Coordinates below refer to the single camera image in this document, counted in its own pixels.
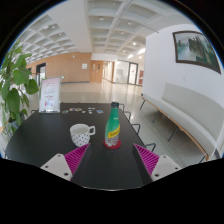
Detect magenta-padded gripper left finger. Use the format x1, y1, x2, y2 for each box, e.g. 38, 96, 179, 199
40, 142, 93, 183

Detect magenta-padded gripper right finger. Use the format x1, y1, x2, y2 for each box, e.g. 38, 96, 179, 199
131, 142, 183, 186

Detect green drink bottle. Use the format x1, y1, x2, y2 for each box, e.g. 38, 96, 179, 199
104, 101, 121, 148

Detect white dotted mug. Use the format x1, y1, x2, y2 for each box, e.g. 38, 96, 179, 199
69, 123, 97, 148

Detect flat round red coaster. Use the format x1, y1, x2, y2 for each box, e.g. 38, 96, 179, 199
102, 138, 123, 150

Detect long white bench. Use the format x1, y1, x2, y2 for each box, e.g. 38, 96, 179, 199
139, 82, 224, 162

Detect clear acrylic sign stand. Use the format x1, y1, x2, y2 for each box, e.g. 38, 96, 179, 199
38, 76, 63, 115

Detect green leafy potted plant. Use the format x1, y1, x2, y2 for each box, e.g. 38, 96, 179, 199
0, 39, 41, 142

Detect round ceiling lights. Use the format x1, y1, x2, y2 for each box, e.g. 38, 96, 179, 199
42, 15, 148, 60

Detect dark-framed landscape picture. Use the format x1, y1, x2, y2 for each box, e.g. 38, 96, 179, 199
171, 30, 223, 75

